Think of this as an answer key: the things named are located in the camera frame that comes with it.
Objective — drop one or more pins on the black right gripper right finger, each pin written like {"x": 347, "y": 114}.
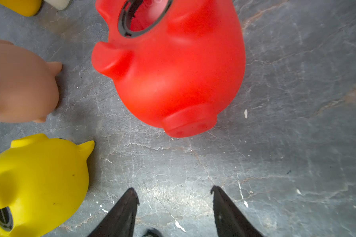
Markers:
{"x": 229, "y": 220}

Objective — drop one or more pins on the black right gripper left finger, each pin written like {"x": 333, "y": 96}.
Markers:
{"x": 120, "y": 220}

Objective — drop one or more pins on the black round plug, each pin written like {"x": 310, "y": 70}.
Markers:
{"x": 6, "y": 219}
{"x": 152, "y": 233}

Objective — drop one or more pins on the yellow piggy bank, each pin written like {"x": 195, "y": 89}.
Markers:
{"x": 44, "y": 182}

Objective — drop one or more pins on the pink piggy bank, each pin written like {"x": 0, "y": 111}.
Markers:
{"x": 28, "y": 87}

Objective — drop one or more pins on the red piggy bank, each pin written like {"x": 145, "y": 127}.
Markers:
{"x": 175, "y": 64}

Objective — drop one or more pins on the glass sugar jar with spoon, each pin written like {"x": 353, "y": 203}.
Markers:
{"x": 59, "y": 4}

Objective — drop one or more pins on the yellow ceramic mug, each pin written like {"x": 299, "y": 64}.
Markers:
{"x": 25, "y": 8}

